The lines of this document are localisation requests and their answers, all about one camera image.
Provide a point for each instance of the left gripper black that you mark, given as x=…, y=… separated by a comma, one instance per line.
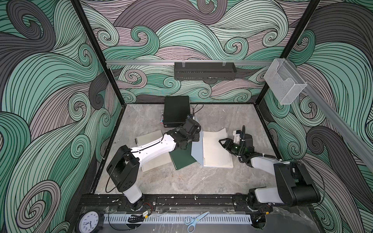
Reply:
x=195, y=136

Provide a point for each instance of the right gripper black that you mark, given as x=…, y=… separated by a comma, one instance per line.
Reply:
x=227, y=143

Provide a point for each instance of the torn lined paper page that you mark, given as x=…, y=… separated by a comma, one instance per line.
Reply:
x=213, y=138

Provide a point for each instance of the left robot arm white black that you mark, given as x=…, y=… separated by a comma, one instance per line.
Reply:
x=124, y=166

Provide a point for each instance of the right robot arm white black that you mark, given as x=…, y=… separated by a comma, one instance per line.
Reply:
x=294, y=185

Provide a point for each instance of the black hard case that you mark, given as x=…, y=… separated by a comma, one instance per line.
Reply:
x=176, y=110

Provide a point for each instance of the dark green spiral notebook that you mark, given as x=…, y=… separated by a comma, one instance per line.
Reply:
x=181, y=157

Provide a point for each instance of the light blue scissors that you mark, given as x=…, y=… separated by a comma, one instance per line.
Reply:
x=192, y=221

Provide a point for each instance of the round analog clock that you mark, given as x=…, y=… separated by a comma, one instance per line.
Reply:
x=88, y=222

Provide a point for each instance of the black wall tray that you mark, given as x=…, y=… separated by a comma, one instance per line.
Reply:
x=204, y=71

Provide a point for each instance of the white slotted cable duct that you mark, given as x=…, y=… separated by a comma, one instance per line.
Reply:
x=180, y=219

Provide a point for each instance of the clear plastic wall holder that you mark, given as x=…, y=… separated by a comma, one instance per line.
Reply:
x=284, y=80

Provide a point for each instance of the aluminium rail back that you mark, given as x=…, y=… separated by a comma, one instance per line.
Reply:
x=148, y=62

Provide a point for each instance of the aluminium rail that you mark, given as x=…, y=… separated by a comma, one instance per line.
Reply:
x=330, y=103
x=148, y=62

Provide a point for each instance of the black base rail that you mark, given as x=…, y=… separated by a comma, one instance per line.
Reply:
x=162, y=202

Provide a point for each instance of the aluminium rail right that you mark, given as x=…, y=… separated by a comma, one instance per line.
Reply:
x=330, y=103

